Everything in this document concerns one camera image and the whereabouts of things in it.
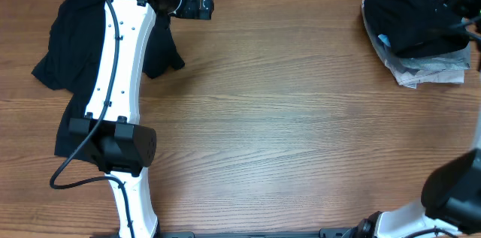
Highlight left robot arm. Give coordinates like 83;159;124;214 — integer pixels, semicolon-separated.
66;0;214;237

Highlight dark grey folded shirt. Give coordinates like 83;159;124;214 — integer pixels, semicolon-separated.
383;45;470;74

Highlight black shirt on pile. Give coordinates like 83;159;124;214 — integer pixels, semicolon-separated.
32;0;185;158

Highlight black t-shirt with logo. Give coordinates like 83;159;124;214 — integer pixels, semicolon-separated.
364;0;470;59

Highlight light blue folded t-shirt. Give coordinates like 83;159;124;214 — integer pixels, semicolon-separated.
378;34;391;47

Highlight white mesh folded shirt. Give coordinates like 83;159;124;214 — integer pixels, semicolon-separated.
362;2;468;89

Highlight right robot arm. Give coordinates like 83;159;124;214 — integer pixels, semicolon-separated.
345;0;480;238

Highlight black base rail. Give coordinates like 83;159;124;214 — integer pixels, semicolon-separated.
89;227;368;238

